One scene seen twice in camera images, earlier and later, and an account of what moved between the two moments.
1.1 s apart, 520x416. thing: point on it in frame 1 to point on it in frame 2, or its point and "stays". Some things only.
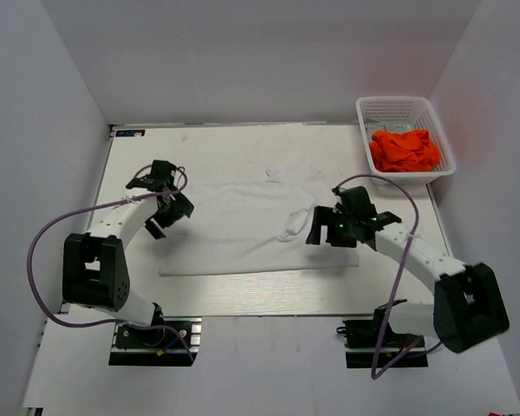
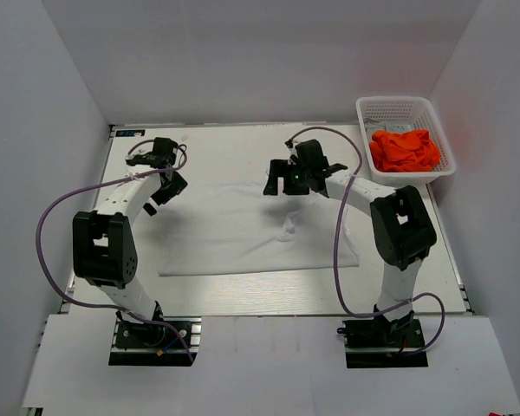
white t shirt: (255, 220) stays
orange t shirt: (400, 152) stays
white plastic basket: (401, 140) stays
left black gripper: (181, 206) to (178, 185)
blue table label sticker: (139, 133) stays
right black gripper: (324, 216) to (278, 168)
